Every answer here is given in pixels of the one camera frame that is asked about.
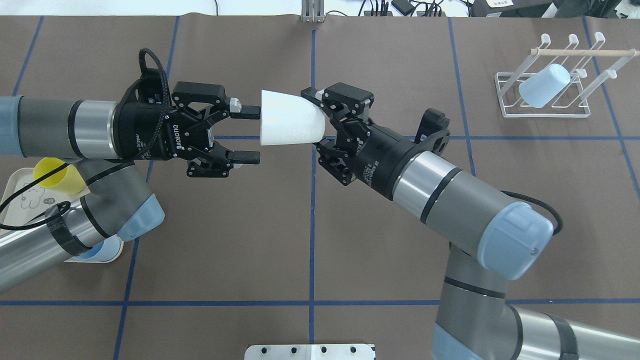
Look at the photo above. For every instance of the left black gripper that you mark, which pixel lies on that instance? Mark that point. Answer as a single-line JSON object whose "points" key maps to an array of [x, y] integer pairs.
{"points": [[139, 134]]}

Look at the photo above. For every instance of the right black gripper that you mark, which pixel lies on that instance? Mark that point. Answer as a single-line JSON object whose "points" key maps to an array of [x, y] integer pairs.
{"points": [[384, 156]]}

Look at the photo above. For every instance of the white cream cup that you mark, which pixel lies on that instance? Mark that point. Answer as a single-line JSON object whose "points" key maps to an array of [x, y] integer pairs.
{"points": [[289, 120]]}

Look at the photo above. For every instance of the yellow cup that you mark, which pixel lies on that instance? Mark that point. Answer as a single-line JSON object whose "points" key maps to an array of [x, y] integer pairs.
{"points": [[65, 178]]}

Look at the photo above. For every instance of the light blue cup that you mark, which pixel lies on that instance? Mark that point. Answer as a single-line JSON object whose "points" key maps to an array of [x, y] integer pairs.
{"points": [[538, 90]]}

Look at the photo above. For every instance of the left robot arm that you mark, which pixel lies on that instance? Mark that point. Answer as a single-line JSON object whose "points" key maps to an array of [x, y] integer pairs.
{"points": [[95, 145]]}

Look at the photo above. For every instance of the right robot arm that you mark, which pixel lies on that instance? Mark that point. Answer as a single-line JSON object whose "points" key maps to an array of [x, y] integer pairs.
{"points": [[493, 237]]}

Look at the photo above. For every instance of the blue cup on tray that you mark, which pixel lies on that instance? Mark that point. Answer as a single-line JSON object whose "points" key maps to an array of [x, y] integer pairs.
{"points": [[104, 252]]}

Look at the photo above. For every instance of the cream serving tray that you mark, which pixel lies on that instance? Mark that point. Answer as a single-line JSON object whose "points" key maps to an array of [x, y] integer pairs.
{"points": [[34, 201]]}

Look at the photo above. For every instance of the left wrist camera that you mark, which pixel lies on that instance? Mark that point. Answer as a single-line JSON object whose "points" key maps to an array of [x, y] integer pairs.
{"points": [[152, 87]]}

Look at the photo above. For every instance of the aluminium frame post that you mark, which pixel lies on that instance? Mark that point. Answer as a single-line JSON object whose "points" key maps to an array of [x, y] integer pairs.
{"points": [[313, 11]]}

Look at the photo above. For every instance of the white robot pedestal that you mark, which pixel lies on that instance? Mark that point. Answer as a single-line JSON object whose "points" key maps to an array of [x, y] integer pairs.
{"points": [[327, 351]]}

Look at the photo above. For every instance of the white wire cup rack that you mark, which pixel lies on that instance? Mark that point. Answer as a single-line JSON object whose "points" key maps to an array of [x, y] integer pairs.
{"points": [[572, 101]]}

